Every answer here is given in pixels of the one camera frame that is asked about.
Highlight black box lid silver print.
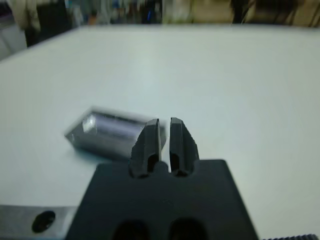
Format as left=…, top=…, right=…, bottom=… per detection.
left=64, top=105, right=167, bottom=161

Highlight person in dark clothes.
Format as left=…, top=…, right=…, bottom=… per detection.
left=11, top=0, right=76, bottom=48

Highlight wooden crate shelving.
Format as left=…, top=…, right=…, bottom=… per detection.
left=162, top=0, right=320, bottom=27

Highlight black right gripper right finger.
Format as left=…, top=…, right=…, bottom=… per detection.
left=169, top=116, right=200, bottom=178

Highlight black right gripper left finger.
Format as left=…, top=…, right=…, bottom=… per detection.
left=128, top=118, right=163, bottom=179

